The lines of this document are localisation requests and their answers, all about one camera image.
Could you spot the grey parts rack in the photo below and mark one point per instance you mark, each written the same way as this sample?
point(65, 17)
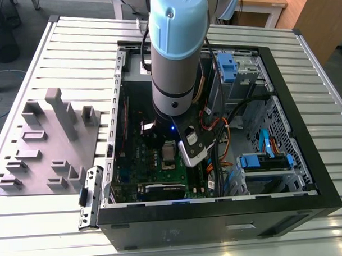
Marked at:
point(53, 149)

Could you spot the black and silver PC case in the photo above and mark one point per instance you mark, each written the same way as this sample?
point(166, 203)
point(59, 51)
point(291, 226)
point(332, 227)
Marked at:
point(191, 225)

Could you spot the silver CPU green edge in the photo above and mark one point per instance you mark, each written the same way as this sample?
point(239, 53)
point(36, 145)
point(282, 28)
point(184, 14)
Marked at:
point(168, 152)

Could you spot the black office chair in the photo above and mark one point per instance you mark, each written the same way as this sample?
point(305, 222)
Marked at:
point(5, 46)

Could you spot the black graphics card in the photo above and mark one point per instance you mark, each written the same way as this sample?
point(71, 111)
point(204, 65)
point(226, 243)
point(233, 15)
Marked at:
point(164, 191)

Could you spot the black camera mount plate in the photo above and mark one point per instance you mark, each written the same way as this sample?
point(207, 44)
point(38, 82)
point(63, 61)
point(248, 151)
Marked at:
point(182, 124)

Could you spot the silver hard disk bay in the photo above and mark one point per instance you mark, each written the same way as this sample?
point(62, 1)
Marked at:
point(273, 175)

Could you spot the CPU socket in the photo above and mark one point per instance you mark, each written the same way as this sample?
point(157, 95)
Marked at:
point(168, 166)

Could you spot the silver optical disk bay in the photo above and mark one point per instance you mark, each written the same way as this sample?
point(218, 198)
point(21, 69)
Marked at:
point(242, 89)

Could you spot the hard disk in blue carrier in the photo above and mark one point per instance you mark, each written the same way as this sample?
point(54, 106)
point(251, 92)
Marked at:
point(252, 161)

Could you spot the blue plastic bay latch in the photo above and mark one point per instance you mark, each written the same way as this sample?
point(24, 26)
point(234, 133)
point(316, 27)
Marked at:
point(226, 67)

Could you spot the silver power supply unit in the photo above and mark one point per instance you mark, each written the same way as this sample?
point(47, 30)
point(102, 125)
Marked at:
point(136, 92)

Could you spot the black RAM slot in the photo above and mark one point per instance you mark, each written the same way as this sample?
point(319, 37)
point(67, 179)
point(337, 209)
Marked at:
point(192, 179)
point(199, 179)
point(195, 179)
point(202, 178)

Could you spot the green motherboard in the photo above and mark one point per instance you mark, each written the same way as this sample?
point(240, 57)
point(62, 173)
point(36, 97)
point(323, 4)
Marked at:
point(138, 163)

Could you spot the brown wooden cabinet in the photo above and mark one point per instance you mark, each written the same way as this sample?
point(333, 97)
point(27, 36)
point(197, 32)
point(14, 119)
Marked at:
point(318, 16)

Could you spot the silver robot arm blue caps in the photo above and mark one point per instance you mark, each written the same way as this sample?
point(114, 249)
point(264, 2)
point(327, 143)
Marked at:
point(177, 63)

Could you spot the wooden desk white frame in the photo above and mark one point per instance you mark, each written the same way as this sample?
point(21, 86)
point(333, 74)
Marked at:
point(262, 2)

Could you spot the silver card retention bracket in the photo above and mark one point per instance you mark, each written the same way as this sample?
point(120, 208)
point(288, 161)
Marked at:
point(91, 189)

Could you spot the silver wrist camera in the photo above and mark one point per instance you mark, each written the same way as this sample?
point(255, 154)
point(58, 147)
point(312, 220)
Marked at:
point(190, 160)

